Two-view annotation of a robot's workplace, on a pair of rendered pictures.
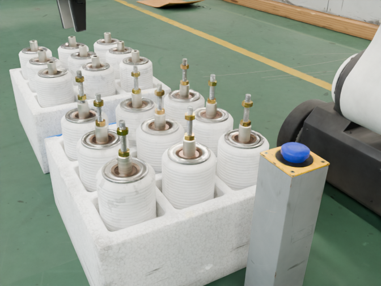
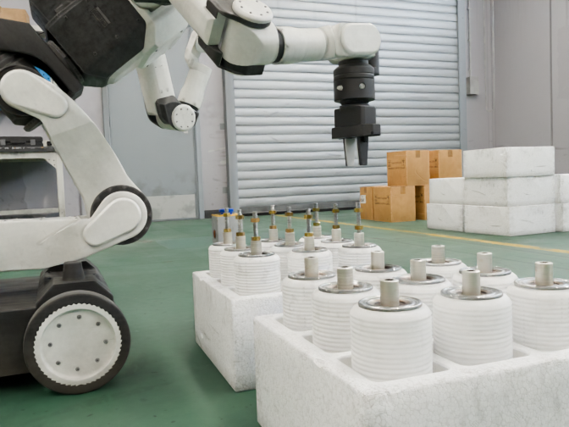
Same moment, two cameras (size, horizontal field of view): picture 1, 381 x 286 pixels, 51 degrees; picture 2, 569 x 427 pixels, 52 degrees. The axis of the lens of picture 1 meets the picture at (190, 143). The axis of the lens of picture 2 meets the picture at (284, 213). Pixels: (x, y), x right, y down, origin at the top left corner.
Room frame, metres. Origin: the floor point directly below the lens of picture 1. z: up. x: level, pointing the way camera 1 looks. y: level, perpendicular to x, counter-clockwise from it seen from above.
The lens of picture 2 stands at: (2.03, 0.28, 0.41)
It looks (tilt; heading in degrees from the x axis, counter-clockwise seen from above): 3 degrees down; 190
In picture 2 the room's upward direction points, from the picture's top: 2 degrees counter-clockwise
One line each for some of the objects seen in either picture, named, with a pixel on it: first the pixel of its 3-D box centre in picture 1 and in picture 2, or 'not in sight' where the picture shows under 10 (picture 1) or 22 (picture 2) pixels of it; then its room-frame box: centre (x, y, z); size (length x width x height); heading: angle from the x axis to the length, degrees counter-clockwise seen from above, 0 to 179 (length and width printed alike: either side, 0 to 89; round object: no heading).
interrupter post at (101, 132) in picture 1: (101, 133); (336, 235); (0.64, 0.16, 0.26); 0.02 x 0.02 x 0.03
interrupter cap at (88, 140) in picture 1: (102, 139); (336, 241); (0.64, 0.16, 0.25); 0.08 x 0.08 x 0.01
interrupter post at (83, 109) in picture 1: (83, 109); (359, 240); (0.75, 0.22, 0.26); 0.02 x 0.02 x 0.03
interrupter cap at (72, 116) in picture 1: (84, 115); (359, 246); (0.75, 0.22, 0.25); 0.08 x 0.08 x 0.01
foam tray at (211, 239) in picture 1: (161, 193); (292, 313); (0.70, 0.06, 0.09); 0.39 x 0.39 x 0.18; 30
